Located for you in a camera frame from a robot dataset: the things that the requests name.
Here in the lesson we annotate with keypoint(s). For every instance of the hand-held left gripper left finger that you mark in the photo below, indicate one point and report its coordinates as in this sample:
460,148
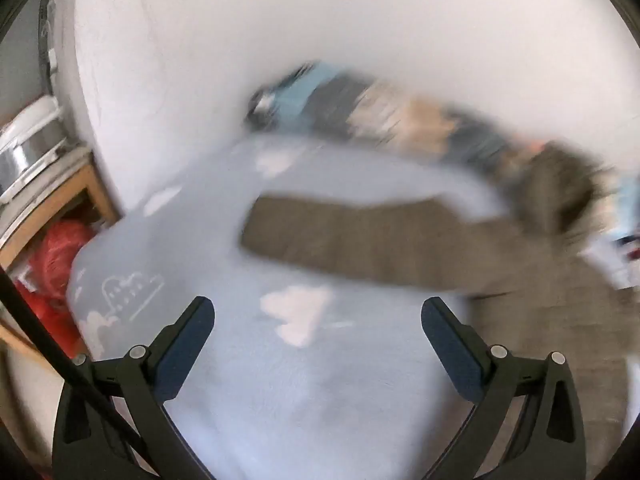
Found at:
185,350

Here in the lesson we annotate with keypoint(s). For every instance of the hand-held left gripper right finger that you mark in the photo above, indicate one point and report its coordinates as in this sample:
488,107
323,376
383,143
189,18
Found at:
452,355

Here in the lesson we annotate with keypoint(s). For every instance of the olive quilted puffer jacket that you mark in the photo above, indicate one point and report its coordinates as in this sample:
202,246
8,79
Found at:
350,240

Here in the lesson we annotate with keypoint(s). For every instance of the light blue cloud bed sheet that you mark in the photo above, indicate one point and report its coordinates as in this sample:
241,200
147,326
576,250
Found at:
280,400

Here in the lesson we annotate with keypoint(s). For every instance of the red plastic bag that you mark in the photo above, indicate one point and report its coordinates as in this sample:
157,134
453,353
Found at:
55,260

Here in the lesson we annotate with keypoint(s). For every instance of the wooden shelf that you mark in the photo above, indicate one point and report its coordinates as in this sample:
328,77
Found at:
95,185

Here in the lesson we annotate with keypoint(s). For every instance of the silver metal container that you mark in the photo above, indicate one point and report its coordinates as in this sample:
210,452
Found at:
30,155

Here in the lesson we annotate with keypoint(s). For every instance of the patchwork printed quilt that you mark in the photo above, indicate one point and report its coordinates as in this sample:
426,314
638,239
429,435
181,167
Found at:
350,100

